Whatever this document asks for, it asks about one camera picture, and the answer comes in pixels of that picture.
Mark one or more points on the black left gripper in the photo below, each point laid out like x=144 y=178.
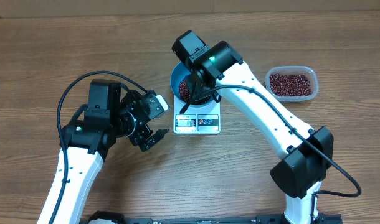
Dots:
x=145 y=132

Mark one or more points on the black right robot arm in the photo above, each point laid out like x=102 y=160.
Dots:
x=205 y=75

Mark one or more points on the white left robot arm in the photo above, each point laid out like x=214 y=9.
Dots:
x=112 y=111

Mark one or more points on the white digital kitchen scale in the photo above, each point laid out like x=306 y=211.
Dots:
x=198 y=119

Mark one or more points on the red beans in bowl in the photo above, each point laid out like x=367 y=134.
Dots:
x=189 y=90

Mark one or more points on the teal metal bowl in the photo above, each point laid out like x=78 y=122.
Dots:
x=178 y=74

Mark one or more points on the clear plastic container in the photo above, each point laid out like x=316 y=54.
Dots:
x=294 y=69

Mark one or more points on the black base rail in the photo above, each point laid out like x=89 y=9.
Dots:
x=112 y=217

